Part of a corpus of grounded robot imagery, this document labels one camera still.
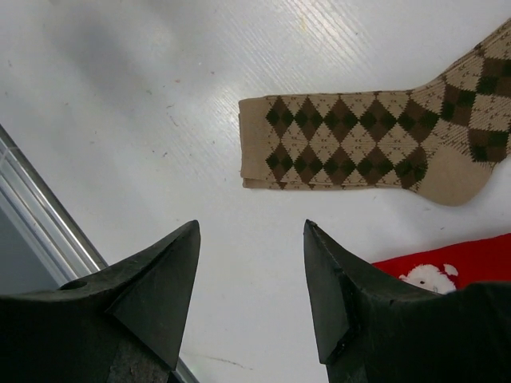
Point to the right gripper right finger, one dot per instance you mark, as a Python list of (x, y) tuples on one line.
[(349, 296)]

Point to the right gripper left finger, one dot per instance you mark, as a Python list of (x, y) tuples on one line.
[(149, 293)]

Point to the flat brown argyle sock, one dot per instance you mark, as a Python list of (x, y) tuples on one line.
[(441, 140)]

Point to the aluminium frame rail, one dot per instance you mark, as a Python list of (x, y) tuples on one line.
[(50, 335)]

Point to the flat red Santa sock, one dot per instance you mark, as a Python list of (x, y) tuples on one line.
[(454, 267)]

